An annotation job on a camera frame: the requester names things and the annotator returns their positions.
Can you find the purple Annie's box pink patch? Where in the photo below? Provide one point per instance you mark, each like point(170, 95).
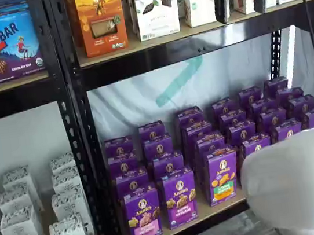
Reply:
point(143, 221)

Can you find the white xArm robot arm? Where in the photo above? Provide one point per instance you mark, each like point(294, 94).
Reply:
point(294, 177)

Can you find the Simple Mills Sweet Thins box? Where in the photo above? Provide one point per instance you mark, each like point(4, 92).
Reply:
point(156, 9)

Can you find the purple Annie's box brown patch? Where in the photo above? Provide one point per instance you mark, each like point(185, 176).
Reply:
point(287, 129)

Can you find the orange Revival box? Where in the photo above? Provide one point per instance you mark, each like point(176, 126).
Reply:
point(101, 20)

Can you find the purple Annie's box yellow patch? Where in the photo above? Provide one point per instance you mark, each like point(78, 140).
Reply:
point(256, 144)

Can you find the purple Annie's box green patch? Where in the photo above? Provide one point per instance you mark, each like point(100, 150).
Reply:
point(223, 178)

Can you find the purple Annie's box violet patch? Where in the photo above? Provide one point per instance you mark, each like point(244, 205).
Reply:
point(180, 199)

